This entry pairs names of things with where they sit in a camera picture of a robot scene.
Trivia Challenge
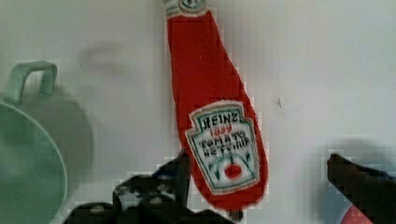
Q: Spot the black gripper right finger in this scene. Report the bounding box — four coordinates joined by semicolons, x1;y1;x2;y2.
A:
327;153;396;224

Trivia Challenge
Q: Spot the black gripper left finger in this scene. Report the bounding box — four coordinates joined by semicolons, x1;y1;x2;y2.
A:
64;152;233;224

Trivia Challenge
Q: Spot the red plush ketchup bottle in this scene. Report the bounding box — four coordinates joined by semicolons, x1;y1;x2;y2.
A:
163;0;268;211

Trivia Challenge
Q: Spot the light toy strawberry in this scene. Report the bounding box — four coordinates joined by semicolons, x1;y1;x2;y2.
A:
341;205;373;224

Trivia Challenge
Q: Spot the green metal cup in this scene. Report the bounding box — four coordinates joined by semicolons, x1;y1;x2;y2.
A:
0;60;94;224

